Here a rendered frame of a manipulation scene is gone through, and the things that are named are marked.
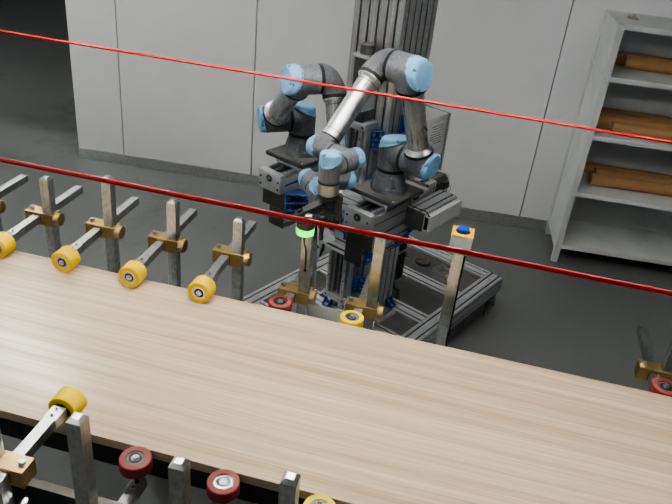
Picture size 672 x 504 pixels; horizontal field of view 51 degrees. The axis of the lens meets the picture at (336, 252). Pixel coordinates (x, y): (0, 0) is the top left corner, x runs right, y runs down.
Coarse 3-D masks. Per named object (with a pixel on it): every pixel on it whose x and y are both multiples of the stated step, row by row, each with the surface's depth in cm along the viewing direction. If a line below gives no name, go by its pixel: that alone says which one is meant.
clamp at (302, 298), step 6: (288, 282) 254; (282, 288) 250; (288, 288) 251; (294, 288) 251; (282, 294) 251; (300, 294) 249; (306, 294) 249; (312, 294) 250; (294, 300) 251; (300, 300) 251; (306, 300) 250; (312, 300) 249
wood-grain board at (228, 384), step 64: (0, 320) 215; (64, 320) 218; (128, 320) 221; (192, 320) 224; (256, 320) 227; (320, 320) 230; (0, 384) 191; (64, 384) 193; (128, 384) 195; (192, 384) 198; (256, 384) 200; (320, 384) 203; (384, 384) 206; (448, 384) 208; (512, 384) 211; (576, 384) 214; (192, 448) 177; (256, 448) 179; (320, 448) 181; (384, 448) 183; (448, 448) 186; (512, 448) 188; (576, 448) 190; (640, 448) 192
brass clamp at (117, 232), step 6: (90, 222) 258; (96, 222) 259; (102, 222) 259; (90, 228) 259; (102, 228) 257; (108, 228) 256; (114, 228) 257; (120, 228) 257; (102, 234) 258; (108, 234) 258; (114, 234) 256; (120, 234) 258
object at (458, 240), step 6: (456, 228) 227; (456, 234) 223; (462, 234) 223; (468, 234) 224; (450, 240) 224; (456, 240) 224; (462, 240) 223; (468, 240) 223; (450, 246) 225; (456, 246) 225; (462, 246) 224; (468, 246) 224; (450, 252) 226
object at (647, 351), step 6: (636, 330) 256; (642, 330) 251; (648, 330) 251; (642, 336) 248; (648, 336) 248; (642, 342) 245; (648, 342) 245; (642, 348) 244; (648, 348) 242; (642, 354) 242; (648, 354) 239; (654, 354) 239; (648, 360) 236; (654, 360) 236; (648, 378) 230; (654, 378) 227
